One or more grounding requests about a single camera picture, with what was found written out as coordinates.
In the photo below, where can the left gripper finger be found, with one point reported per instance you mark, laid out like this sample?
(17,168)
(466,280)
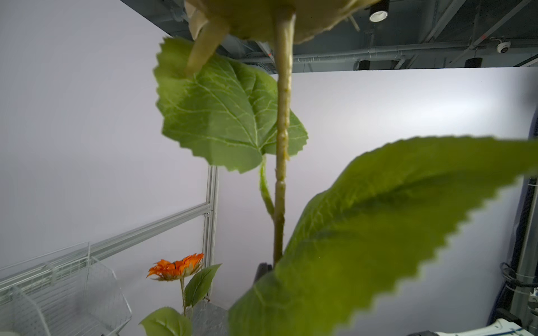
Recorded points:
(262,270)

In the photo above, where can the orange gerbera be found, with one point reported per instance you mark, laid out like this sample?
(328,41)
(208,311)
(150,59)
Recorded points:
(195,282)

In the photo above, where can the cream gerbera flower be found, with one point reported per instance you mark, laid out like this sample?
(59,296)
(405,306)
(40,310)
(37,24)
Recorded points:
(225,95)

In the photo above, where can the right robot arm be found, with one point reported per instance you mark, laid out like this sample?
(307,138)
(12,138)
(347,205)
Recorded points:
(501,327)

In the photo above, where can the aluminium frame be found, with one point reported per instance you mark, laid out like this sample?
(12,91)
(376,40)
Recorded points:
(168,222)

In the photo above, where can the long white wire basket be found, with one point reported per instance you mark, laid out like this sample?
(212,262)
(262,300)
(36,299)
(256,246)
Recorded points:
(64,292)

